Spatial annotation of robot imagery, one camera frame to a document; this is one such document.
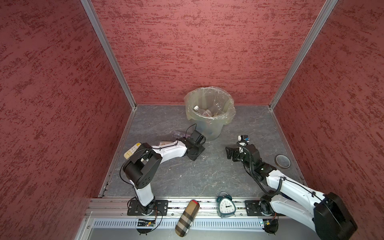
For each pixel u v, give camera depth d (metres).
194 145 0.71
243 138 0.74
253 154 0.63
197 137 0.73
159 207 0.74
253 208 0.74
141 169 0.47
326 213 0.40
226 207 0.71
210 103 1.00
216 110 0.96
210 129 0.95
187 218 0.69
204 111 0.98
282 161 0.92
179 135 1.00
